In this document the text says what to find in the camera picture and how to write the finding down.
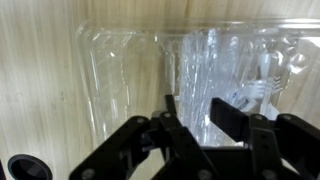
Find small white blue sachet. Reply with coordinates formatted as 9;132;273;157
231;89;259;113

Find black table grommet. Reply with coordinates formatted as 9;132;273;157
7;153;54;180

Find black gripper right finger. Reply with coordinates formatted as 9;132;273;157
209;97;320;180

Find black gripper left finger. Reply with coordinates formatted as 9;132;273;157
68;94;209;180

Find clear plastic packaging lid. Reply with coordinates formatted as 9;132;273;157
74;18;320;148

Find clear plastic packaging box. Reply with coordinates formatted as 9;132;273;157
75;23;320;149

